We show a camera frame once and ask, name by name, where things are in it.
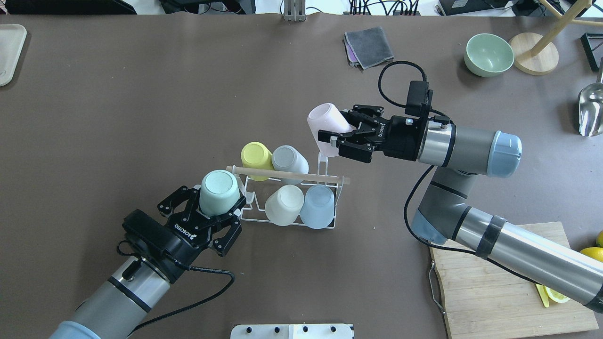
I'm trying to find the yellow plastic knife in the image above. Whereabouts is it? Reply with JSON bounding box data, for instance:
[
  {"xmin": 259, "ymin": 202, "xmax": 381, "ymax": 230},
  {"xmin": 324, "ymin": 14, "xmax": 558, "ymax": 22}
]
[{"xmin": 535, "ymin": 283, "xmax": 550, "ymax": 307}]

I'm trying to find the yellow cup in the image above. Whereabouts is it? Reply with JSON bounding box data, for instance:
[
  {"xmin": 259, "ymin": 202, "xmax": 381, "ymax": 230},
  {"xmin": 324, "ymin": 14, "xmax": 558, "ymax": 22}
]
[{"xmin": 240, "ymin": 141, "xmax": 274, "ymax": 171}]

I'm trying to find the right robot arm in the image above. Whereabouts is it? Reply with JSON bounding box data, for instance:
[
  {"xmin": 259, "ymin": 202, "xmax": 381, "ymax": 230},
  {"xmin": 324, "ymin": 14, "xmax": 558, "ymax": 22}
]
[{"xmin": 314, "ymin": 104, "xmax": 602, "ymax": 313}]

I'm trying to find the green bowl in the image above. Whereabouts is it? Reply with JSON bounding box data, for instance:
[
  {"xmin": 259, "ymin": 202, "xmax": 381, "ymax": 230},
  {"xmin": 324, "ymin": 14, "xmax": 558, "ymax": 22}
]
[{"xmin": 464, "ymin": 33, "xmax": 515, "ymax": 77}]

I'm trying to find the lemon slice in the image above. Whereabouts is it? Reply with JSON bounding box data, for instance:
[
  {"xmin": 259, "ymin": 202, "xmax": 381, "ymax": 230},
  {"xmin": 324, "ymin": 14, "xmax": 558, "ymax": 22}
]
[{"xmin": 544, "ymin": 287, "xmax": 570, "ymax": 303}]

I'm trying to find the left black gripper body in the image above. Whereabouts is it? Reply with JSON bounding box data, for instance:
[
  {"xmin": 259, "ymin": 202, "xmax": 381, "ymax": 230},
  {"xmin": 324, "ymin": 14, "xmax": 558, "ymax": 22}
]
[{"xmin": 165, "ymin": 186, "xmax": 228, "ymax": 266}]

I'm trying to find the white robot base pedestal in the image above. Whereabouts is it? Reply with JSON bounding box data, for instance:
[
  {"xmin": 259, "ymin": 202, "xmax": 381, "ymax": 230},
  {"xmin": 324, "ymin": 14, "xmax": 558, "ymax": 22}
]
[{"xmin": 230, "ymin": 323, "xmax": 355, "ymax": 339}]

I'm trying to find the white cup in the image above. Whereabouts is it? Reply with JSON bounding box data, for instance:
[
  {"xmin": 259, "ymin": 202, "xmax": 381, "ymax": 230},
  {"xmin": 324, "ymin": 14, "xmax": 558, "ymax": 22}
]
[{"xmin": 265, "ymin": 185, "xmax": 304, "ymax": 226}]

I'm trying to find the white wire cup holder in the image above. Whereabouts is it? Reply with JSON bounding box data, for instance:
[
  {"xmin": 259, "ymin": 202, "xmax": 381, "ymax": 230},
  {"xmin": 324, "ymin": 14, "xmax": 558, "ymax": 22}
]
[{"xmin": 226, "ymin": 153, "xmax": 350, "ymax": 230}]

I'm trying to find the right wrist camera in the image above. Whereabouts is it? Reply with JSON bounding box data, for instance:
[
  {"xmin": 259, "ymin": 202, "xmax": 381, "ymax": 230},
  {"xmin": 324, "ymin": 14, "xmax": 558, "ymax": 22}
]
[{"xmin": 405, "ymin": 80, "xmax": 433, "ymax": 117}]

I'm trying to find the light blue cup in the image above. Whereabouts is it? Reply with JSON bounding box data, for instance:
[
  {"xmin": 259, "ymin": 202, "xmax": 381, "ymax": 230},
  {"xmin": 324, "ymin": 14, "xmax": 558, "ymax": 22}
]
[{"xmin": 300, "ymin": 185, "xmax": 334, "ymax": 229}]

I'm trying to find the grey folded cloth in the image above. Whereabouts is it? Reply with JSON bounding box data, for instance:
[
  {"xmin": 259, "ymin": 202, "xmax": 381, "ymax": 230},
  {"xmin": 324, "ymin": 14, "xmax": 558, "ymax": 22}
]
[{"xmin": 344, "ymin": 26, "xmax": 394, "ymax": 70}]

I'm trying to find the metal scoop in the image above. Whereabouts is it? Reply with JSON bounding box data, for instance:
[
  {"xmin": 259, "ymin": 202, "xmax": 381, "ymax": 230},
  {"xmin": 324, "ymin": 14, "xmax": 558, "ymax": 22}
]
[{"xmin": 579, "ymin": 65, "xmax": 603, "ymax": 137}]

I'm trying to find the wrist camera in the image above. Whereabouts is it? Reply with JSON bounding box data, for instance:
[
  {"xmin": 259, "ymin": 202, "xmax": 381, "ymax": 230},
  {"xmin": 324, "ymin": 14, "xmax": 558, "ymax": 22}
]
[
  {"xmin": 405, "ymin": 80, "xmax": 433, "ymax": 117},
  {"xmin": 122, "ymin": 210, "xmax": 191, "ymax": 284}
]

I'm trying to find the grey cup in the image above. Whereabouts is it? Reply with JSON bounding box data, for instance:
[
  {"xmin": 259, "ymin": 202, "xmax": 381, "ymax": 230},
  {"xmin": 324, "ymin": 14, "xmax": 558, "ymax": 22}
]
[{"xmin": 271, "ymin": 145, "xmax": 310, "ymax": 174}]

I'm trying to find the green cup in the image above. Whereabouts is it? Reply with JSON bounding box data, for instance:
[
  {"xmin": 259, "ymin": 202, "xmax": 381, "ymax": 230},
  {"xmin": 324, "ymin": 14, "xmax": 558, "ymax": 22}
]
[{"xmin": 199, "ymin": 169, "xmax": 240, "ymax": 217}]

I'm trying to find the cream plastic tray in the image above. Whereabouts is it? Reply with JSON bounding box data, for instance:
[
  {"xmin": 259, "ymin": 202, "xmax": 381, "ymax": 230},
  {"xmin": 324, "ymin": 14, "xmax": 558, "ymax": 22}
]
[{"xmin": 0, "ymin": 24, "xmax": 27, "ymax": 86}]

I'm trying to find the wooden mug tree stand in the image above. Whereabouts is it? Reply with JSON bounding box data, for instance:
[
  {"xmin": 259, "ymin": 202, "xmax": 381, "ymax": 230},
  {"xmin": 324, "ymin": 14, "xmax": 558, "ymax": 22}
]
[{"xmin": 509, "ymin": 0, "xmax": 602, "ymax": 75}]

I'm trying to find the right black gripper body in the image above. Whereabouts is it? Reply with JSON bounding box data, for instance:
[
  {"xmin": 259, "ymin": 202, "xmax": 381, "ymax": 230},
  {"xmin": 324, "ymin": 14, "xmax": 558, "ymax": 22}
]
[{"xmin": 337, "ymin": 115, "xmax": 428, "ymax": 163}]

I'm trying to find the yellow lemon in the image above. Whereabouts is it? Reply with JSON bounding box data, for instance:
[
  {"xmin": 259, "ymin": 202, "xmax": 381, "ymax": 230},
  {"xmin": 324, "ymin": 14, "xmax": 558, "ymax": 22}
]
[
  {"xmin": 580, "ymin": 247, "xmax": 603, "ymax": 262},
  {"xmin": 595, "ymin": 230, "xmax": 603, "ymax": 248}
]

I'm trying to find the aluminium frame post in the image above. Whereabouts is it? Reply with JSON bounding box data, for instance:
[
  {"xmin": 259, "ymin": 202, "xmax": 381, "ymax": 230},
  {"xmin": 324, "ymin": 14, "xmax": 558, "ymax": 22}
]
[{"xmin": 283, "ymin": 0, "xmax": 307, "ymax": 22}]

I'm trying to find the wooden cutting board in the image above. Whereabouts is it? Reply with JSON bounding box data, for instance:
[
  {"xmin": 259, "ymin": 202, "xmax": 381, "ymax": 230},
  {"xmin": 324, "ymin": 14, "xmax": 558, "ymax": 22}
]
[{"xmin": 430, "ymin": 240, "xmax": 599, "ymax": 339}]

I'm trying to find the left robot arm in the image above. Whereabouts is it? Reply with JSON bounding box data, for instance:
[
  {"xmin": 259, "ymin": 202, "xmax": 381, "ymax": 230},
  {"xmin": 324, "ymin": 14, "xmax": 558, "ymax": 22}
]
[{"xmin": 51, "ymin": 186, "xmax": 246, "ymax": 339}]

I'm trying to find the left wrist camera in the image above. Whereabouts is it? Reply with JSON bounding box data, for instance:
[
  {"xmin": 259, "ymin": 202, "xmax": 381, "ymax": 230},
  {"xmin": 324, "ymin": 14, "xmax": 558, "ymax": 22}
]
[{"xmin": 122, "ymin": 210, "xmax": 191, "ymax": 284}]

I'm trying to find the pink cup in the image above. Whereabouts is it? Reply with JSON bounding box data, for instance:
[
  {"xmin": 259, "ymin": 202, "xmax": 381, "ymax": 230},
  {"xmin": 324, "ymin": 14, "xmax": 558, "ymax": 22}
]
[{"xmin": 307, "ymin": 103, "xmax": 355, "ymax": 157}]

